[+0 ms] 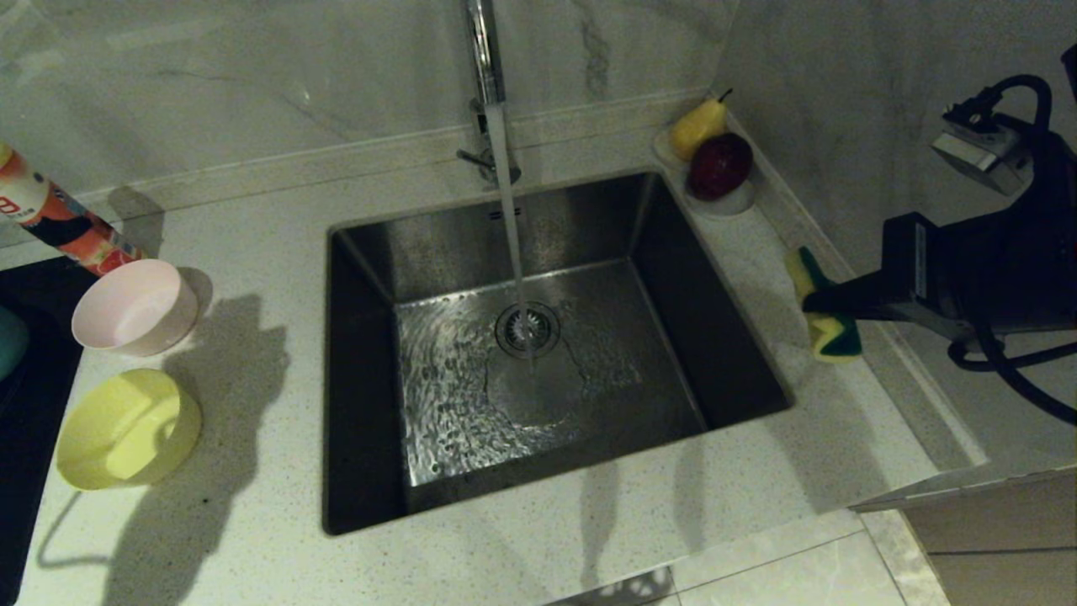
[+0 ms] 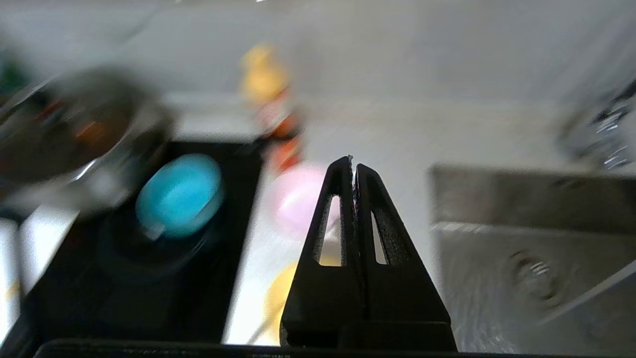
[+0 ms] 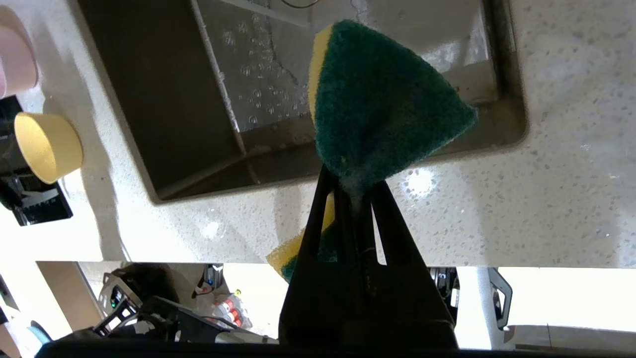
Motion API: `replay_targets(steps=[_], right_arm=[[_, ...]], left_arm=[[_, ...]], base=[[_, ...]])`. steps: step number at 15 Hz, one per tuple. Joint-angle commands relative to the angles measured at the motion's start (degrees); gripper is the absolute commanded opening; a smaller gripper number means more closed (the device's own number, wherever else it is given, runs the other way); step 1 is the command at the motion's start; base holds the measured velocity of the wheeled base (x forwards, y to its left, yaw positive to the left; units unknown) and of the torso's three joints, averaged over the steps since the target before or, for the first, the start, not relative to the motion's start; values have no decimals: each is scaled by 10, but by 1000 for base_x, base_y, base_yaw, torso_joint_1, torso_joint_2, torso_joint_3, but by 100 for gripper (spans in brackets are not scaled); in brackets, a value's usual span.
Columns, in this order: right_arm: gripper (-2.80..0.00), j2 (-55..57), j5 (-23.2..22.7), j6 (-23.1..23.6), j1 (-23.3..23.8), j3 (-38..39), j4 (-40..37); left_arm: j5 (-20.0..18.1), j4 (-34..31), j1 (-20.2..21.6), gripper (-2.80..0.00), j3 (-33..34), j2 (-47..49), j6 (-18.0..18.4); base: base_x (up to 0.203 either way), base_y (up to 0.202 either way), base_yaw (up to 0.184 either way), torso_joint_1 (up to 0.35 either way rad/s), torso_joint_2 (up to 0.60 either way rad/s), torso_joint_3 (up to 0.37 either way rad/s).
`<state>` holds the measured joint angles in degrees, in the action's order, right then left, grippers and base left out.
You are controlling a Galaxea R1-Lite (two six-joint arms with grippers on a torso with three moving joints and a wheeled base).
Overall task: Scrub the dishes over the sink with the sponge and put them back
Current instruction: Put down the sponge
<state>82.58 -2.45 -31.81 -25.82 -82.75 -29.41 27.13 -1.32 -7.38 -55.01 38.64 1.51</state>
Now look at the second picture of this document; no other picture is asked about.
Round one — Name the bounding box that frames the stainless steel sink basin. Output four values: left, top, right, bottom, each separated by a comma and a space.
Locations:
428, 164, 636, 355

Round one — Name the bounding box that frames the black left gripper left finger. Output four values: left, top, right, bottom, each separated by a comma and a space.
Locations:
279, 155, 367, 349

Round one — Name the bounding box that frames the steel pot with glass lid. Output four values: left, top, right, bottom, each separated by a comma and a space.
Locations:
0, 67, 175, 217

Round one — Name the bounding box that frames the black induction cooktop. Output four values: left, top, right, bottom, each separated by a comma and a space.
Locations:
0, 142, 264, 349

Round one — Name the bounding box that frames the yellow plastic bowl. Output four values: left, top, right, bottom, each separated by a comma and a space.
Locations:
263, 256, 343, 346

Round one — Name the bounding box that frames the pink plastic bowl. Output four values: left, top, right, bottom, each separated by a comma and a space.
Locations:
268, 164, 343, 239

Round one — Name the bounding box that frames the chrome sink faucet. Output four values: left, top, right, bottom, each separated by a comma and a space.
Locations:
556, 82, 636, 172

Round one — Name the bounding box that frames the round metal drain strainer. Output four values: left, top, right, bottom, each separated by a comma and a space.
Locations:
507, 249, 564, 301

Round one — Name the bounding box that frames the blue plastic bowl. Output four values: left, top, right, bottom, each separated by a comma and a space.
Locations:
135, 153, 225, 240

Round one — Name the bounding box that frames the orange detergent bottle yellow cap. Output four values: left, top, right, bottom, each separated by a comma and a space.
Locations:
241, 42, 305, 172

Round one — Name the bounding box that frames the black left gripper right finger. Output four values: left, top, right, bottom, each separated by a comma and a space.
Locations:
356, 163, 458, 352

